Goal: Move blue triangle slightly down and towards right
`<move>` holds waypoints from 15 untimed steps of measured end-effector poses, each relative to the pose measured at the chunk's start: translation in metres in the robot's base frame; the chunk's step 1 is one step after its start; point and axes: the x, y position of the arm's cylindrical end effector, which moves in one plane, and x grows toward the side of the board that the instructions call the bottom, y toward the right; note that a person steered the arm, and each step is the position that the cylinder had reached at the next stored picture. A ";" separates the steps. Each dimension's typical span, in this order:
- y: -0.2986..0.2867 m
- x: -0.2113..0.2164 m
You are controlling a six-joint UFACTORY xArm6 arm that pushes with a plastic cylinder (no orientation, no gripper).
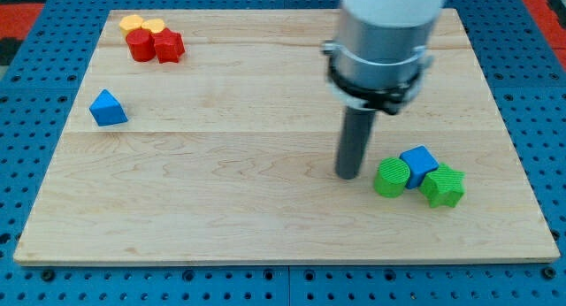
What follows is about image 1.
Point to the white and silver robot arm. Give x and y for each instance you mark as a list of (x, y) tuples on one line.
[(377, 59)]

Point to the blue triangle block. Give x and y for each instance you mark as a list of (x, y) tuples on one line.
[(107, 110)]

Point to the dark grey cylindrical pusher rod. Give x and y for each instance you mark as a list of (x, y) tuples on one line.
[(354, 136)]

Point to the light wooden board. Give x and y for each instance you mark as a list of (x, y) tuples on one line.
[(227, 158)]

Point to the green cylinder block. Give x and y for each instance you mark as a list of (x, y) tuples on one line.
[(391, 177)]

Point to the blue cube block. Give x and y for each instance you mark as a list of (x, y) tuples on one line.
[(420, 161)]

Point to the red star block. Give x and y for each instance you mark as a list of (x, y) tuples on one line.
[(169, 46)]

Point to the green star block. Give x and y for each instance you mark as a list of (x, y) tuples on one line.
[(443, 186)]

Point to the yellow cylinder block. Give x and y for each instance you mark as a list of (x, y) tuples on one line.
[(154, 26)]

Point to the red cylinder block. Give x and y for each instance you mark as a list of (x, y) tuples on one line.
[(141, 45)]

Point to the yellow hexagon block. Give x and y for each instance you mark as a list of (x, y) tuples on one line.
[(130, 23)]

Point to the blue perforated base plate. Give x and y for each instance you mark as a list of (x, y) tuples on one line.
[(37, 90)]

